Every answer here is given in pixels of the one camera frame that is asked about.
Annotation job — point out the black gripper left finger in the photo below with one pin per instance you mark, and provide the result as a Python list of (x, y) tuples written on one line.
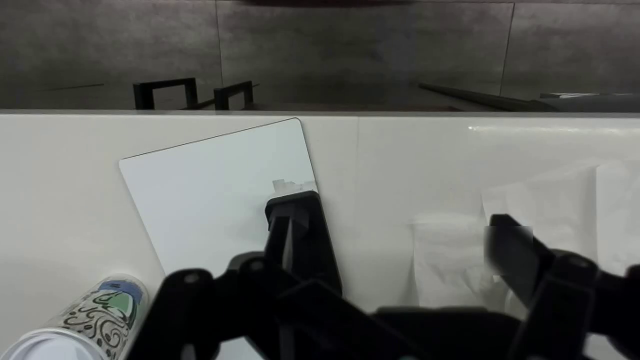
[(298, 238)]

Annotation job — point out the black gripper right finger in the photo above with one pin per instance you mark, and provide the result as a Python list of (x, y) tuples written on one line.
[(517, 255)]

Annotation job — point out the patterned paper cup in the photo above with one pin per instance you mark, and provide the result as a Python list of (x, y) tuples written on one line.
[(96, 327)]

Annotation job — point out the clear acrylic napkin box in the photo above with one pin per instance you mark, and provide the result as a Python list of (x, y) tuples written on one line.
[(591, 208)]

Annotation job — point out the white flat card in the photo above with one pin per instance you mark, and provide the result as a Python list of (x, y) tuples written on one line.
[(203, 203)]

